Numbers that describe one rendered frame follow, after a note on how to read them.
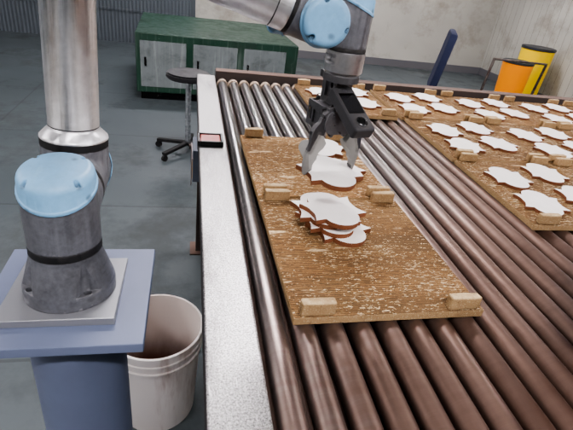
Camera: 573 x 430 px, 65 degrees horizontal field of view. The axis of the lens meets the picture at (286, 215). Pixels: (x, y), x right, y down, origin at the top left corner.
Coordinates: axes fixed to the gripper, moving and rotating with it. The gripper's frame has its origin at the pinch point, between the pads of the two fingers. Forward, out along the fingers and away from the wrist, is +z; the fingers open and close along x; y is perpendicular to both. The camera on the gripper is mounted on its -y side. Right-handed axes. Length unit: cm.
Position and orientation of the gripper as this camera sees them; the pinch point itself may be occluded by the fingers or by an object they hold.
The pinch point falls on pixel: (329, 171)
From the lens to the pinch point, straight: 96.7
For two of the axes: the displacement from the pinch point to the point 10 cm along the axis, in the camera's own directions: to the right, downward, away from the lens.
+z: -1.2, 8.6, 4.9
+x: -9.0, 1.1, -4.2
